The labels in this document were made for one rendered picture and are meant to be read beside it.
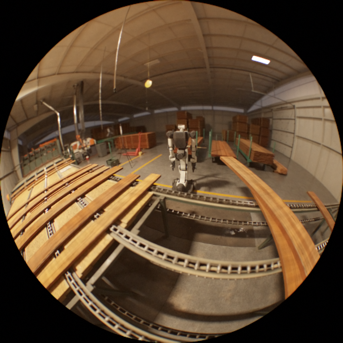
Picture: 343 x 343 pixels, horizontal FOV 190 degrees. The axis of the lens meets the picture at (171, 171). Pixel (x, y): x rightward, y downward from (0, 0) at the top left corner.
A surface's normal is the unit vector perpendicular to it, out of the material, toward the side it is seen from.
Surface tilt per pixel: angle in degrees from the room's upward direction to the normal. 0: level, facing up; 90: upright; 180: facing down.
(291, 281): 0
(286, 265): 0
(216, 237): 0
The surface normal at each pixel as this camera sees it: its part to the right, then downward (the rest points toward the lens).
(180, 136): -0.30, 0.43
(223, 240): -0.05, -0.90
